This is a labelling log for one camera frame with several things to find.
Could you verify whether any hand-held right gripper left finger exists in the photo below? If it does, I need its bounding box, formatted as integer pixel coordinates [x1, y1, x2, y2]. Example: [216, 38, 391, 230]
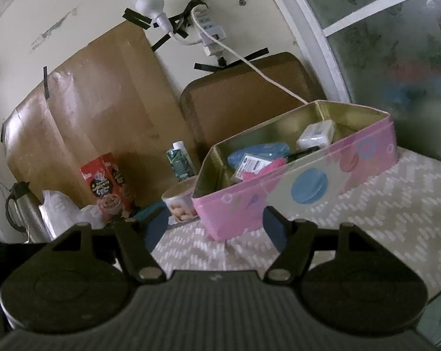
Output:
[50, 203, 170, 284]

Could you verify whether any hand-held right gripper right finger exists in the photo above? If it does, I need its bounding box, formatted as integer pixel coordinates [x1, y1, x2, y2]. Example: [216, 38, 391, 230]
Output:
[262, 206, 380, 284]

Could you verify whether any pink cardboard box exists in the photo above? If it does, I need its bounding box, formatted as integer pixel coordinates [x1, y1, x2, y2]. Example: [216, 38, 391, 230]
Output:
[191, 99, 397, 242]

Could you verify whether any pink fuzzy cloth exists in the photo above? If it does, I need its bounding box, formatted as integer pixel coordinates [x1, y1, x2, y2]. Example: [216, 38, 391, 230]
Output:
[242, 157, 288, 181]

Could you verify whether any clear plastic blister pack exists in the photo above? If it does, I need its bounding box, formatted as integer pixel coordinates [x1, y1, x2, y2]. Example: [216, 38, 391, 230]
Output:
[231, 153, 276, 181]

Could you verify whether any blue glasses case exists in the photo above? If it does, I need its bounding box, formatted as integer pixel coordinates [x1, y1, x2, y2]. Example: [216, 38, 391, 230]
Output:
[227, 142, 290, 171]

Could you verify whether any white wet wipes pack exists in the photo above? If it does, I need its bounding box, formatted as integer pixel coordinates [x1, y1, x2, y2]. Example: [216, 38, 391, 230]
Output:
[296, 119, 335, 150]

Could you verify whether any round white snack can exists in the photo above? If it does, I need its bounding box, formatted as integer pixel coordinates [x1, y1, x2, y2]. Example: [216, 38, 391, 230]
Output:
[161, 180, 200, 223]

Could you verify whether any red snack box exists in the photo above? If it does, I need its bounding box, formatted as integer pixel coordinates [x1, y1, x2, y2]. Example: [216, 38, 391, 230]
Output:
[80, 152, 136, 223]

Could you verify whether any white tissue pack in bag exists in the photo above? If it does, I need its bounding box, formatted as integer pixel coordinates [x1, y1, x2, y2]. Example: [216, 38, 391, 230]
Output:
[82, 205, 108, 227]

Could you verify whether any green patterned drink carton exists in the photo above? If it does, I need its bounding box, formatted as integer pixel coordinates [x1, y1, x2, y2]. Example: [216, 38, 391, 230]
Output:
[165, 141, 196, 183]

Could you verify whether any black slim object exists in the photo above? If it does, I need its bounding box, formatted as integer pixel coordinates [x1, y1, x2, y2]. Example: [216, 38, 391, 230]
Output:
[286, 145, 321, 159]

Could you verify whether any bagged stack of paper cups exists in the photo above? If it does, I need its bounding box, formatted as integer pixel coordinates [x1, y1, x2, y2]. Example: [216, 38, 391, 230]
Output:
[39, 189, 84, 242]

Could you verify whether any beige zigzag tablecloth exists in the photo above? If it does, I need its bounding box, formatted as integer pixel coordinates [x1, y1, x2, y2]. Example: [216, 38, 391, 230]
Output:
[147, 146, 441, 300]

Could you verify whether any wooden board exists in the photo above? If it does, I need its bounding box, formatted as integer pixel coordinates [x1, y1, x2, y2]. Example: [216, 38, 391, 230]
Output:
[1, 20, 203, 220]

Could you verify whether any brown tray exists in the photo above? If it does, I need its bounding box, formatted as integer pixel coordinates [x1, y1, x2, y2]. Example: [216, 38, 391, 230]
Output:
[179, 52, 325, 154]

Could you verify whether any steel thermos jug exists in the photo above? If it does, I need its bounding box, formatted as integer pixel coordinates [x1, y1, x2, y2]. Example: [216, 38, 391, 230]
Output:
[5, 182, 51, 244]

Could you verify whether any white power strip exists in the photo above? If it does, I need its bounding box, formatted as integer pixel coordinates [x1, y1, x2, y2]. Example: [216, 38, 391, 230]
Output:
[193, 4, 227, 57]

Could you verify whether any white framed frosted window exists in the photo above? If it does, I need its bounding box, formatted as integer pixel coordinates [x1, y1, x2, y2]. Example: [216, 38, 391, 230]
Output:
[257, 0, 441, 161]

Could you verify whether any white light bulb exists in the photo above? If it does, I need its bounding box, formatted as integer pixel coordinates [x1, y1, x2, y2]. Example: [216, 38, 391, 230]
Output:
[132, 0, 173, 32]

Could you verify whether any white power cable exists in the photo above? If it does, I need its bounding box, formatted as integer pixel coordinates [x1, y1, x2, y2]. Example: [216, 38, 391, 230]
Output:
[191, 5, 309, 105]

